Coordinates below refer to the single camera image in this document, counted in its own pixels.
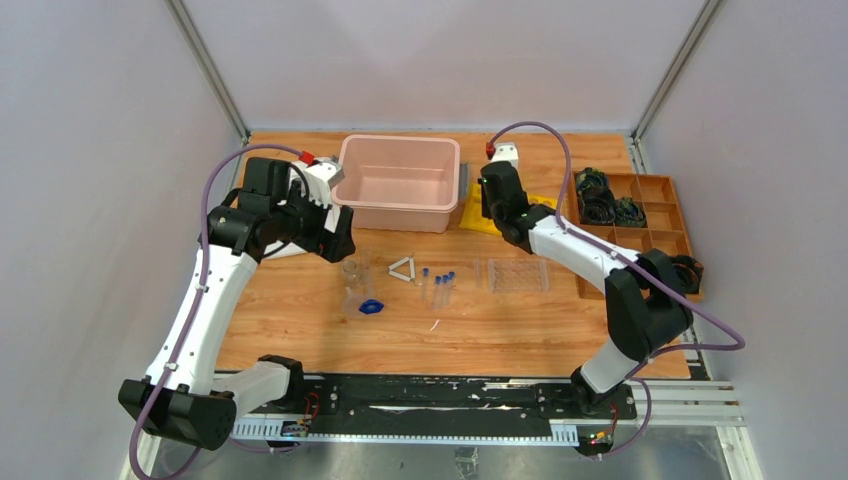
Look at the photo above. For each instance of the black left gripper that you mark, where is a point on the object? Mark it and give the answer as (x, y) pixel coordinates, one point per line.
(334, 234)

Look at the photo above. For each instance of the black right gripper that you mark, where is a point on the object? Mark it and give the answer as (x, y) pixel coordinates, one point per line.
(487, 210)

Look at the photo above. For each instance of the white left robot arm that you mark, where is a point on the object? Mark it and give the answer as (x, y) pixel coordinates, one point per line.
(178, 397)

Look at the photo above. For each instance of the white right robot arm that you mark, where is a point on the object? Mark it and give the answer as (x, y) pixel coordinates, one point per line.
(644, 300)

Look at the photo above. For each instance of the small clear glass beaker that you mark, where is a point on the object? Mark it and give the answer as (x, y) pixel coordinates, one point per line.
(351, 273)

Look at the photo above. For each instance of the yellow test tube rack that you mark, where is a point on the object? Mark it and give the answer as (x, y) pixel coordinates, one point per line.
(472, 217)

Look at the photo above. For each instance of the white clay pipe triangle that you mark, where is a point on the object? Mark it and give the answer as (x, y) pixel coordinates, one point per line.
(404, 269)

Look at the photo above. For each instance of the blue floral rolled tie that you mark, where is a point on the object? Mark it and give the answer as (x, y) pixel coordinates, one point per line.
(590, 178)

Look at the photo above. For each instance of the pink plastic bin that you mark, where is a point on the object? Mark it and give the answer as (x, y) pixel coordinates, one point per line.
(399, 183)

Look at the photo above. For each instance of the dark rolled tie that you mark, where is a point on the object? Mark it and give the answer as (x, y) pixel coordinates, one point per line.
(596, 206)

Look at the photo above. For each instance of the green floral rolled tie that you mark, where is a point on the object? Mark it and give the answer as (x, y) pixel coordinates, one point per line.
(629, 214)

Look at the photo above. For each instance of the wooden compartment organizer tray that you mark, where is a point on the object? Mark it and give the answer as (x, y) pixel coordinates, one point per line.
(665, 230)

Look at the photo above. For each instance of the black rolled belt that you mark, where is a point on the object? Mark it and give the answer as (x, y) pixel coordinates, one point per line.
(689, 272)

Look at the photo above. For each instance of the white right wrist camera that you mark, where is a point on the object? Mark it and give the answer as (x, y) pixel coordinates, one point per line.
(503, 152)

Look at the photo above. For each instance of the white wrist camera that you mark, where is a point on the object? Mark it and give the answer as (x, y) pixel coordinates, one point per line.
(322, 175)
(503, 152)

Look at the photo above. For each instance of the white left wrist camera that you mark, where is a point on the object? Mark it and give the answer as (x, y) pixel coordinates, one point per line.
(322, 175)

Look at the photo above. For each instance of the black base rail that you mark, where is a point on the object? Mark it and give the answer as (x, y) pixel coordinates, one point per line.
(457, 410)

